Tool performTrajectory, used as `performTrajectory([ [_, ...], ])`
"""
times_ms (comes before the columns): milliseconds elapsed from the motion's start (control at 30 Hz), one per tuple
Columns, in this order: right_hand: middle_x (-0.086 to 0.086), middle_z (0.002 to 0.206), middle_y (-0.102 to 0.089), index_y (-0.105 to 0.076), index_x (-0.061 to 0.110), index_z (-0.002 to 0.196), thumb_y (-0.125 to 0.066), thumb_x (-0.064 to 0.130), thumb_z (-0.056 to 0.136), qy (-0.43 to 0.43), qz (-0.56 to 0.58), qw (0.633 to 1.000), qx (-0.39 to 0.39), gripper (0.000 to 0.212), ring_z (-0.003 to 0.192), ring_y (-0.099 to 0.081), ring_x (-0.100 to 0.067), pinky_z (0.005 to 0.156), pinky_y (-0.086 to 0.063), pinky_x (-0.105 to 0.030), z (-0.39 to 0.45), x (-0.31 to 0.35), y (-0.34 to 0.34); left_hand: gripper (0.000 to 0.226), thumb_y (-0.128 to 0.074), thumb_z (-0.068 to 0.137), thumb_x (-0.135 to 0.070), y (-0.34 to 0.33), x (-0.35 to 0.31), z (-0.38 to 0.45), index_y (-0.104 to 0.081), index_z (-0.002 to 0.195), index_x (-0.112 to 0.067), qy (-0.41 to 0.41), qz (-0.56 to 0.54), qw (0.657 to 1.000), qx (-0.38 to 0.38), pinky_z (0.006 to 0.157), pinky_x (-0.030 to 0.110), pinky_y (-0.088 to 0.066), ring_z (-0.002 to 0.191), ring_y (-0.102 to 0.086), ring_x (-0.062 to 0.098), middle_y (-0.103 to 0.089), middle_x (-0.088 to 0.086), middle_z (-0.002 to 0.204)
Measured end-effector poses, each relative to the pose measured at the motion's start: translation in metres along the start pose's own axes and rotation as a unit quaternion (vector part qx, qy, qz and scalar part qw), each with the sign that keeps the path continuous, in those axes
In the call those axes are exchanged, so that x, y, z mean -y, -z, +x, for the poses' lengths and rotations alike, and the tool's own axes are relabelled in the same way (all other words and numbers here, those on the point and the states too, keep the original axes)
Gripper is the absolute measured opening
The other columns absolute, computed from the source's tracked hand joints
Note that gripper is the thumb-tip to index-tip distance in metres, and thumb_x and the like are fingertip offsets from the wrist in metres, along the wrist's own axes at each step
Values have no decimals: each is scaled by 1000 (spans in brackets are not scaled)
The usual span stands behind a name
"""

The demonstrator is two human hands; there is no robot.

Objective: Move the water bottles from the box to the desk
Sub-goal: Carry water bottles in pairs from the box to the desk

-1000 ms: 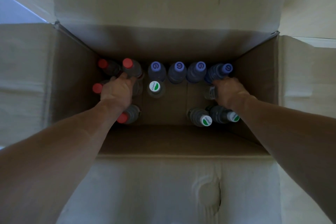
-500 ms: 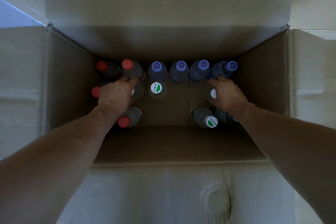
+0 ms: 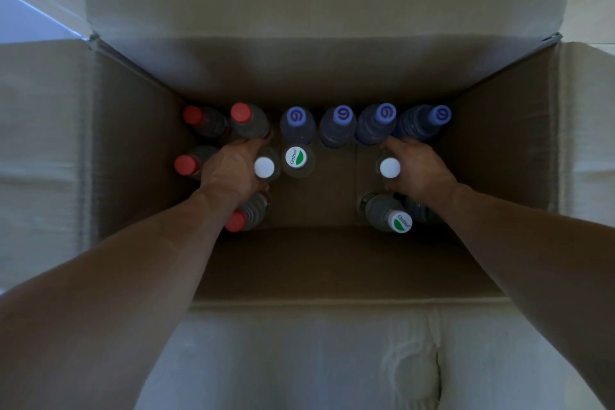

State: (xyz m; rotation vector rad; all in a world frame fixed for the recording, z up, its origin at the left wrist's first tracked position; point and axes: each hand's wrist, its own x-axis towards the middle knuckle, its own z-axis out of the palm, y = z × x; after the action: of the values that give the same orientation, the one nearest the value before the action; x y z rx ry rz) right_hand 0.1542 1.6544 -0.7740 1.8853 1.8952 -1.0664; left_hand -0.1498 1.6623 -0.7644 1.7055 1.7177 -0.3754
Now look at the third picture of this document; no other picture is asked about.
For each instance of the person's left hand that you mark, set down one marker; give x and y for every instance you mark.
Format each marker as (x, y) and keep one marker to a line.
(230, 174)

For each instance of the group of bottles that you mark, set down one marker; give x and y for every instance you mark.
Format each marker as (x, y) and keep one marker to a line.
(336, 126)

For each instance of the brown cardboard box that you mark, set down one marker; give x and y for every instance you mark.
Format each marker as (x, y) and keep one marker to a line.
(312, 68)

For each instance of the person's left forearm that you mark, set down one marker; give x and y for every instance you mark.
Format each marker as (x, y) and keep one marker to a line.
(105, 289)

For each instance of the person's right forearm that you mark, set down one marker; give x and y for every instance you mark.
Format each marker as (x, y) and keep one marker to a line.
(543, 256)

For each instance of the person's right hand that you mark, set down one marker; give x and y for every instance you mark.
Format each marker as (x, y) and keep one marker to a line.
(425, 172)

